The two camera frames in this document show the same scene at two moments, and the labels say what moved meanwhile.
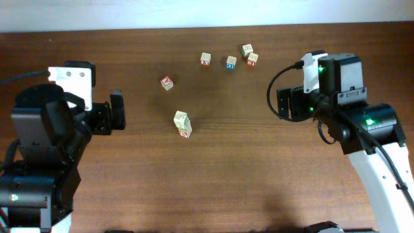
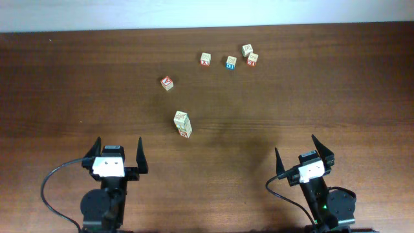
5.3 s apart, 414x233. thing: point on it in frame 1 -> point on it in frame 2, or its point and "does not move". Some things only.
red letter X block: x=206 y=59 does not move
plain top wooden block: x=246 y=50 does not move
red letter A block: x=167 y=83 does not move
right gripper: x=292 y=95 -> x=326 y=156
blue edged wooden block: x=231 y=63 does not move
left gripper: x=108 y=122 -> x=89 y=156
